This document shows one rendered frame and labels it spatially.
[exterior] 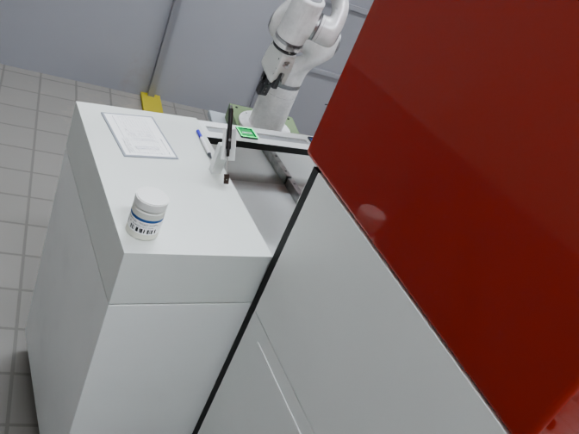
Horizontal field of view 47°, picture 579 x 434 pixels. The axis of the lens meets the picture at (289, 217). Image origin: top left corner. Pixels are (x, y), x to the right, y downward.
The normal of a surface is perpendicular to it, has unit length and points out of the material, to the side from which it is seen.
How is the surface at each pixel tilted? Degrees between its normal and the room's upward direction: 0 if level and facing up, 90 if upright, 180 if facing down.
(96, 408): 90
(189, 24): 90
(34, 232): 0
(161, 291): 90
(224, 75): 90
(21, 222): 0
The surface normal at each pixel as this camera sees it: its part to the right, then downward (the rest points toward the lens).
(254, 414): -0.85, -0.05
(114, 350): 0.38, 0.62
